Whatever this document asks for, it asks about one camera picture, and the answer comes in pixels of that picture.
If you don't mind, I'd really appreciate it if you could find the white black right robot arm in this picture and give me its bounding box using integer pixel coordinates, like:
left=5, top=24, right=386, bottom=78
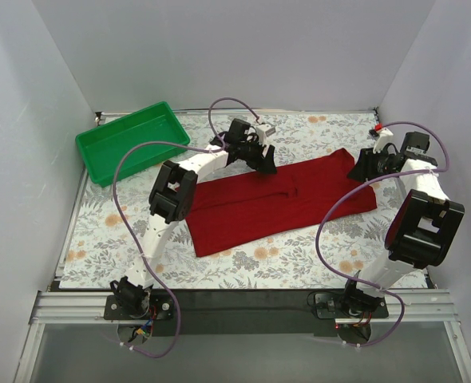
left=340, top=128, right=465, bottom=318

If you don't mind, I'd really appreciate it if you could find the green plastic tray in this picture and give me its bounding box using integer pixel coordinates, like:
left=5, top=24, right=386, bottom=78
left=76, top=101, right=190, bottom=187

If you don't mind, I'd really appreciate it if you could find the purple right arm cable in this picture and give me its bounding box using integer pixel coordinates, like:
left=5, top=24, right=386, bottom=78
left=314, top=120, right=451, bottom=349

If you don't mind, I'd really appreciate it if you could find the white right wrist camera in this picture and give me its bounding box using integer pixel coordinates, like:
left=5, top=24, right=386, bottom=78
left=369, top=124, right=394, bottom=154

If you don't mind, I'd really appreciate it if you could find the red t shirt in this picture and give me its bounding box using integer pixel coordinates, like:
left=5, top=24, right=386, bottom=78
left=186, top=148, right=377, bottom=258

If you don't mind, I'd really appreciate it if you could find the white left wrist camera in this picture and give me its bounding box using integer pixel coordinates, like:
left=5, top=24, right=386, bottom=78
left=253, top=121, right=276, bottom=146

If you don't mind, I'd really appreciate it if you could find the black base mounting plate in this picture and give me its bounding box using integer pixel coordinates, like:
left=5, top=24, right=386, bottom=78
left=103, top=289, right=389, bottom=343

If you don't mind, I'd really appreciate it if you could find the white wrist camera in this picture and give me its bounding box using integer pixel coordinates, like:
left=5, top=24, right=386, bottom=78
left=369, top=124, right=394, bottom=154
left=253, top=121, right=276, bottom=146

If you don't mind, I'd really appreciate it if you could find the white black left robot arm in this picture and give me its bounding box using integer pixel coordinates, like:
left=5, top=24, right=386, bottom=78
left=110, top=119, right=277, bottom=319

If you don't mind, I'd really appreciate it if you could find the aluminium frame rail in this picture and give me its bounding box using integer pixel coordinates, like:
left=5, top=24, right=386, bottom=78
left=14, top=289, right=471, bottom=382

